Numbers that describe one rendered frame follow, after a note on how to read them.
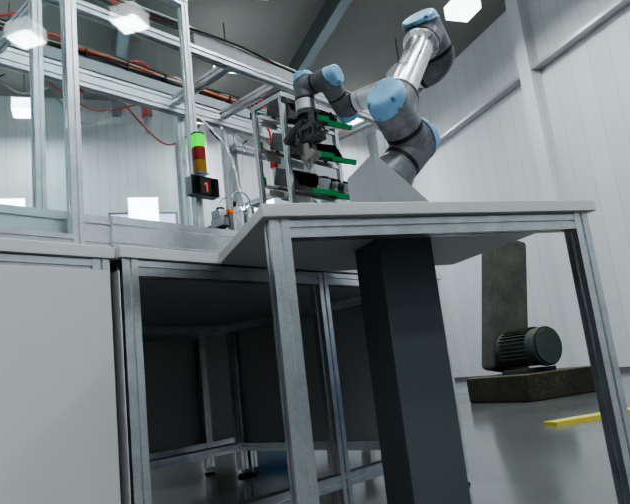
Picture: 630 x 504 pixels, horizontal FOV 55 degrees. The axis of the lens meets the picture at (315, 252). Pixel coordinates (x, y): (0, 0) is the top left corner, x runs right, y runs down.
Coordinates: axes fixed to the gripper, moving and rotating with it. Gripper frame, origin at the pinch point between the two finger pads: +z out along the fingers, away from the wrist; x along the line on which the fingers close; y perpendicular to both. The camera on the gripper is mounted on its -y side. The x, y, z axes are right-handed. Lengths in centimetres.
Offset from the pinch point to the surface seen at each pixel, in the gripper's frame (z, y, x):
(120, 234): 32, -1, -75
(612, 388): 84, 87, 5
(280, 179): -7.9, -32.9, 18.5
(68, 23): -23, 2, -89
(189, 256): 38, 7, -59
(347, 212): 39, 59, -54
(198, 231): 29, -1, -50
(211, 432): 101, -164, 72
